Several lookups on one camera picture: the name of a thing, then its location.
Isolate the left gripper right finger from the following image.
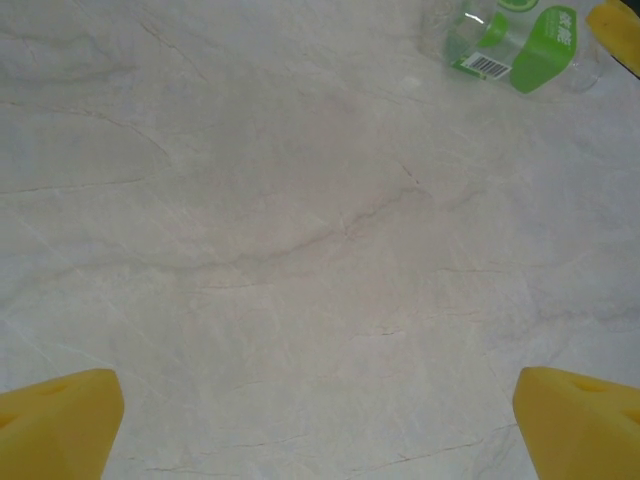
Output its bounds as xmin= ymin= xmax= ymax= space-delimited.
xmin=514 ymin=366 xmax=640 ymax=480

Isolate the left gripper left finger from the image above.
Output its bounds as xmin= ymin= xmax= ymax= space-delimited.
xmin=0 ymin=368 xmax=126 ymax=480

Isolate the green label clear bottle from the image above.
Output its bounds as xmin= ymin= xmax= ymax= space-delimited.
xmin=419 ymin=0 xmax=604 ymax=96

